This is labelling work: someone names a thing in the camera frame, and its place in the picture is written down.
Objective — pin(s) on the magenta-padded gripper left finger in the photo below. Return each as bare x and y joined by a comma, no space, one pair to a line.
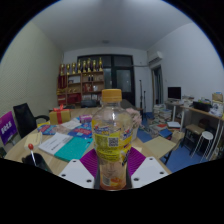
77,172

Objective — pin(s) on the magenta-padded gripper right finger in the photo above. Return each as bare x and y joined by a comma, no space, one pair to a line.
148,171

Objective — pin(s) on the clear bottle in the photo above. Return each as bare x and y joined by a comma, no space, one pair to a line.
111,136

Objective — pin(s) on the teal notebook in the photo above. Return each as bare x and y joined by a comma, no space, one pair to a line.
74,148

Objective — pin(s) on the wooden chair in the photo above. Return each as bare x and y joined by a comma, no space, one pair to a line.
163,145

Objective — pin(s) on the white printed booklet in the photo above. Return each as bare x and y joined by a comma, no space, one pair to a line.
55,143

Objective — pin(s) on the blue printed box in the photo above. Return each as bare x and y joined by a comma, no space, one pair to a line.
81,130

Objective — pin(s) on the red lollipop on white stick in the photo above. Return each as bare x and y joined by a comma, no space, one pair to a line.
30,146

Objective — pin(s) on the beige notebook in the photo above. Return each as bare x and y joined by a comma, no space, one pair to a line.
33,140

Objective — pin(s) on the small pink box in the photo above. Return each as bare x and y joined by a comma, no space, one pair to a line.
85,118

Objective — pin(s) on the pile of books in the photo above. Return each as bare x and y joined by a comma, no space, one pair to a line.
161,115

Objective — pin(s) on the white round stool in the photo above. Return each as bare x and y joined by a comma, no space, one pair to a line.
206,136

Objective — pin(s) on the black office chair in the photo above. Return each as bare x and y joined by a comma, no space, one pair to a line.
25,120

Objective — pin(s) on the wooden side desk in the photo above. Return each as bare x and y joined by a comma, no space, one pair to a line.
203,111

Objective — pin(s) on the black computer monitor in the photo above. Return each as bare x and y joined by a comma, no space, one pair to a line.
174,92

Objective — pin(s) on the purple sign board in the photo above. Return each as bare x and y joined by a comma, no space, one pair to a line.
6,127

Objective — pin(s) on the wooden shelf unit with trophies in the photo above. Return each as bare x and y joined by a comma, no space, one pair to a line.
80,85

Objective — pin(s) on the white wall air conditioner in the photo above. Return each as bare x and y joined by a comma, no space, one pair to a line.
155,56

